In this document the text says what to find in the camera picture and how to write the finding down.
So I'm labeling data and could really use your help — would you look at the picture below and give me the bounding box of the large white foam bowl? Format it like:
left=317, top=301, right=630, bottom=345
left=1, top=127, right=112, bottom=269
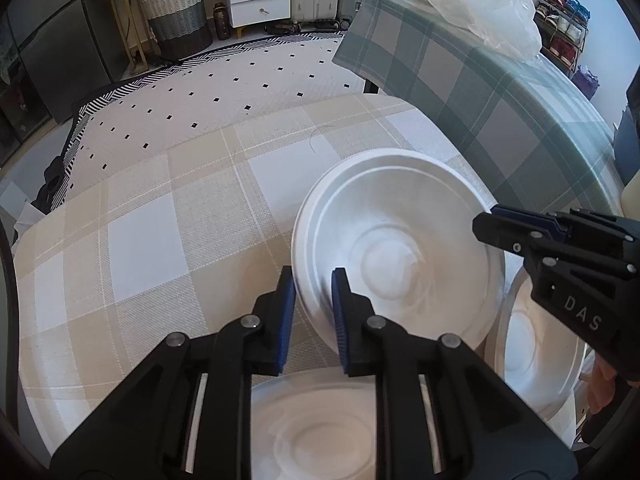
left=291, top=148, right=506, bottom=349

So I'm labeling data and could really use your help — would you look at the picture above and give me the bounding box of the small white foam bowl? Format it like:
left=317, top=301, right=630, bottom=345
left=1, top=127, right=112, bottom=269
left=250, top=367, right=376, bottom=479

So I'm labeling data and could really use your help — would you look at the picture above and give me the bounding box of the person right hand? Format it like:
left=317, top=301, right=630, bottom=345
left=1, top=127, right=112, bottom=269
left=587, top=354, right=617, bottom=414

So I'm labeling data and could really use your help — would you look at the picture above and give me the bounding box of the green plaid tablecloth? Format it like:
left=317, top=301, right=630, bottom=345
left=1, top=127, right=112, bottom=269
left=333, top=0, right=623, bottom=214

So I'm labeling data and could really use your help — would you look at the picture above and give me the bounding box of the shoe rack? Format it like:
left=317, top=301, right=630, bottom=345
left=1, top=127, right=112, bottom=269
left=533, top=0, right=590, bottom=78

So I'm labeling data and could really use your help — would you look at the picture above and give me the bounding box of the beige plaid tablecloth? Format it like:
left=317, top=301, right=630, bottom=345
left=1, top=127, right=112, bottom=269
left=14, top=94, right=492, bottom=451

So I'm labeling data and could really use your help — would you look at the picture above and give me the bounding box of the white plastic bag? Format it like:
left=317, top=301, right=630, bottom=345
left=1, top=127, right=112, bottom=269
left=427, top=0, right=542, bottom=62

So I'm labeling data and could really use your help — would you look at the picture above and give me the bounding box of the dotted white rug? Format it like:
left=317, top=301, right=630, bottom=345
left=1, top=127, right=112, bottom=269
left=33, top=32, right=364, bottom=214

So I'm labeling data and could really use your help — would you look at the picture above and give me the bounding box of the dark water bottle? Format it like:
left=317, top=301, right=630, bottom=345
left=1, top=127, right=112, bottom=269
left=213, top=2, right=232, bottom=41

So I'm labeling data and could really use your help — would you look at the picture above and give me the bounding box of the woven laundry basket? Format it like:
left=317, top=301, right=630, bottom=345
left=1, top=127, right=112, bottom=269
left=142, top=0, right=213, bottom=61

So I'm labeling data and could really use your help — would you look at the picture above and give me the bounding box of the grey refrigerator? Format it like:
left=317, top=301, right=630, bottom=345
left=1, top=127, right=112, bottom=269
left=6, top=0, right=128, bottom=122

